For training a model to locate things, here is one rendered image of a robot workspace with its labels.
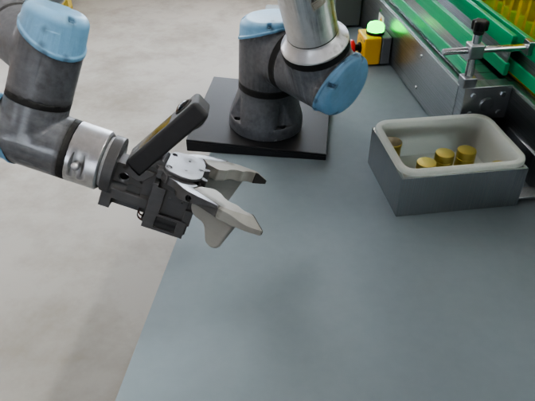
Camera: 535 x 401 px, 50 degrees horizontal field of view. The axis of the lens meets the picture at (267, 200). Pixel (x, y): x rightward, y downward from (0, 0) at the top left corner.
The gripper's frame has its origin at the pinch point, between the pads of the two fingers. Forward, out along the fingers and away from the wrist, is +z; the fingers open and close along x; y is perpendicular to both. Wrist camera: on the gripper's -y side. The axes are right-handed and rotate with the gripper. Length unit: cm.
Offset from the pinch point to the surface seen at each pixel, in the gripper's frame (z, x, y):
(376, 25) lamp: 20, -82, -18
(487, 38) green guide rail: 37, -55, -25
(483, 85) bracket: 36, -43, -18
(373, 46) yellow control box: 21, -81, -13
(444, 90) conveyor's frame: 32, -50, -13
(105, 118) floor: -60, -201, 77
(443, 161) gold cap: 30.7, -30.4, -4.7
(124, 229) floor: -28, -121, 84
